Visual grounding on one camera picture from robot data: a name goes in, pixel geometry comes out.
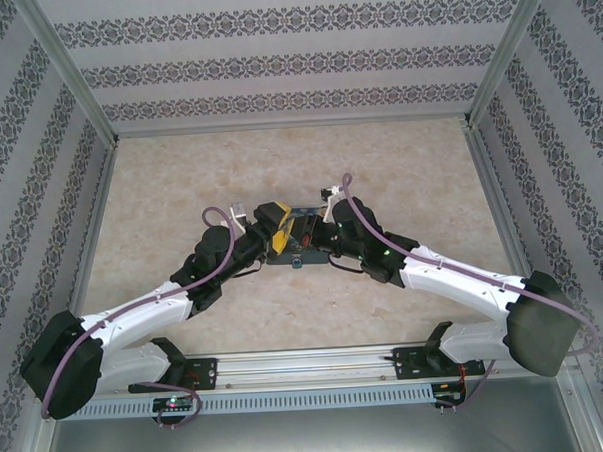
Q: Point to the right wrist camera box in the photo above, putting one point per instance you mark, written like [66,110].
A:
[332,197]

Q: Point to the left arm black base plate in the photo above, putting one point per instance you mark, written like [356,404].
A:
[208,372]

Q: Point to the grey metal sheet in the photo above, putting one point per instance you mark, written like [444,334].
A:
[310,436]

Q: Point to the circuit board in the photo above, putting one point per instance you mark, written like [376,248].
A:
[174,403]
[446,395]

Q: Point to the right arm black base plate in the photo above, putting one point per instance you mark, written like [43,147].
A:
[405,364]

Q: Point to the right circuit board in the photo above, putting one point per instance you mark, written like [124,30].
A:
[446,395]

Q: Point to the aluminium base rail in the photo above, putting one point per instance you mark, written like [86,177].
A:
[307,366]

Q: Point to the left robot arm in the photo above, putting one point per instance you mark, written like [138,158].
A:
[135,318]

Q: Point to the starry night painted tin box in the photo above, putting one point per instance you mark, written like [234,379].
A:
[310,258]

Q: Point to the aluminium frame post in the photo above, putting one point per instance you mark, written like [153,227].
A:
[69,66]
[509,47]

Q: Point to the aluminium side rail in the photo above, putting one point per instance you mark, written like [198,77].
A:
[506,217]
[94,235]

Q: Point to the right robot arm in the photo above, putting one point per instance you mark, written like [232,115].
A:
[459,279]

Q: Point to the left circuit board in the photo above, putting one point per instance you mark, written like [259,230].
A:
[174,403]

